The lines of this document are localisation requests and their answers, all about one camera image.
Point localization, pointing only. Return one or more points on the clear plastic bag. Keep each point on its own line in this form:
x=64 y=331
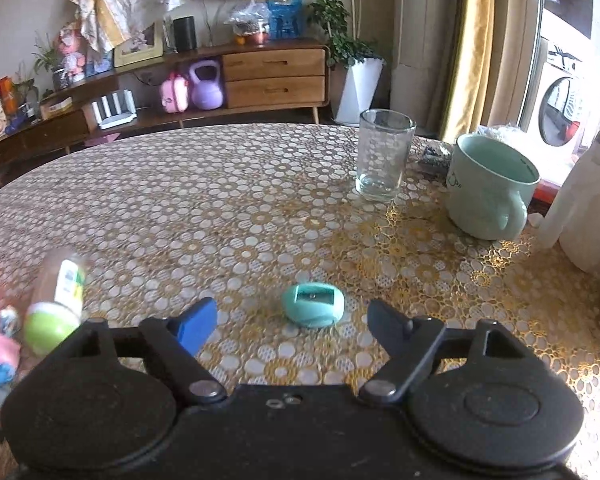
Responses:
x=249 y=22

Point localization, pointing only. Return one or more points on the pink doll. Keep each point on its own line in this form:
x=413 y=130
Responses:
x=71 y=55

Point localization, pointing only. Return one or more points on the green-capped small bottle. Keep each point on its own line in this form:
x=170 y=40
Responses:
x=55 y=305

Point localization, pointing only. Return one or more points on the yellow curtain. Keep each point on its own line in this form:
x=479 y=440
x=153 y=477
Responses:
x=472 y=50

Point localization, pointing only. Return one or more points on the small green houseplant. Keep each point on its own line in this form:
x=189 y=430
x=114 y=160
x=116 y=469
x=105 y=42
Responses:
x=45 y=62

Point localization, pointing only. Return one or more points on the black cylindrical speaker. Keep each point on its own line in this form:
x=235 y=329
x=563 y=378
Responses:
x=185 y=34

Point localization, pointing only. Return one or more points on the mint green mug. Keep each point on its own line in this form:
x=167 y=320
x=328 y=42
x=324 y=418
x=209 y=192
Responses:
x=485 y=195

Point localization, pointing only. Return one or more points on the white angular planter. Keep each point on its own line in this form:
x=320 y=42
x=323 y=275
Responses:
x=360 y=90

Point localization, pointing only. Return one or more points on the wooden sideboard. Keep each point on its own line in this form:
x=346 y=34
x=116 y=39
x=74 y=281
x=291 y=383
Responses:
x=275 y=77

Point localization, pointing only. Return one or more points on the white lidded pitcher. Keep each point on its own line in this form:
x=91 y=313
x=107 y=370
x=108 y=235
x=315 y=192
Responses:
x=590 y=210

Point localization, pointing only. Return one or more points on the white router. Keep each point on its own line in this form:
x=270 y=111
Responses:
x=114 y=110

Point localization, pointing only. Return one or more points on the white standing air conditioner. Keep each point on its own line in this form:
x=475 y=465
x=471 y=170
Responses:
x=425 y=35

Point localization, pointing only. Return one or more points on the teal pencil sharpener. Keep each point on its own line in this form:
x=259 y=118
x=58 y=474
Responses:
x=312 y=305

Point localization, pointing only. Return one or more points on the clear drinking glass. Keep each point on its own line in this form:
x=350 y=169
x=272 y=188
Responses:
x=382 y=155

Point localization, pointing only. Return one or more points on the small colourful figure toy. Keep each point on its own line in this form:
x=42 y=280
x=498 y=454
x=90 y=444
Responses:
x=9 y=321

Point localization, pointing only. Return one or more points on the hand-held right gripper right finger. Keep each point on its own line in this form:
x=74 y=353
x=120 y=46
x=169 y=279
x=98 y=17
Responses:
x=386 y=321

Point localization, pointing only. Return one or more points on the dark small packet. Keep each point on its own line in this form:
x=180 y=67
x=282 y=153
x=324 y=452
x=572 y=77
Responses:
x=436 y=159

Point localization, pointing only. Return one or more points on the white washing machine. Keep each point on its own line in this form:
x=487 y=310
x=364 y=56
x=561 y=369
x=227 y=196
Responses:
x=562 y=105

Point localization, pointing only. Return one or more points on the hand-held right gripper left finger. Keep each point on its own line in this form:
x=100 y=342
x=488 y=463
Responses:
x=197 y=322

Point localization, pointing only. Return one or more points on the purple kettlebell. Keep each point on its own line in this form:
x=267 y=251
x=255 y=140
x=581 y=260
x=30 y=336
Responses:
x=206 y=87

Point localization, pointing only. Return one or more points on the pink and blue toy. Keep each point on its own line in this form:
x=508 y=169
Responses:
x=1 y=360

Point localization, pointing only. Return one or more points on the yellow picture frame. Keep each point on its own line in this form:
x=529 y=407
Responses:
x=139 y=46

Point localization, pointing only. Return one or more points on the tall green potted plant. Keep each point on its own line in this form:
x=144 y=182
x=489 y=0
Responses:
x=330 y=20

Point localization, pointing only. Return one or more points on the pink toy case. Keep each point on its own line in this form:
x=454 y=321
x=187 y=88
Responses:
x=174 y=94

